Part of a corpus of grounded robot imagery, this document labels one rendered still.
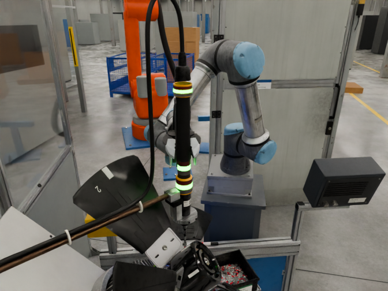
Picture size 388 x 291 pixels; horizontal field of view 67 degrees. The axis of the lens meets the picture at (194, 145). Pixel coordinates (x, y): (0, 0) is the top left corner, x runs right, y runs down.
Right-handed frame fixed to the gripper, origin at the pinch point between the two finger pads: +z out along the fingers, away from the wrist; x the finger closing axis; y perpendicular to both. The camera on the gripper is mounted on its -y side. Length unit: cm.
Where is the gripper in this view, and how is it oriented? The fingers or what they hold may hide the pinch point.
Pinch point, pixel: (183, 152)
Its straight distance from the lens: 69.7
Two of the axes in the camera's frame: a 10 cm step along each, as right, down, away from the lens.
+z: 1.0, 3.9, -9.1
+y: 0.0, 9.2, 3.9
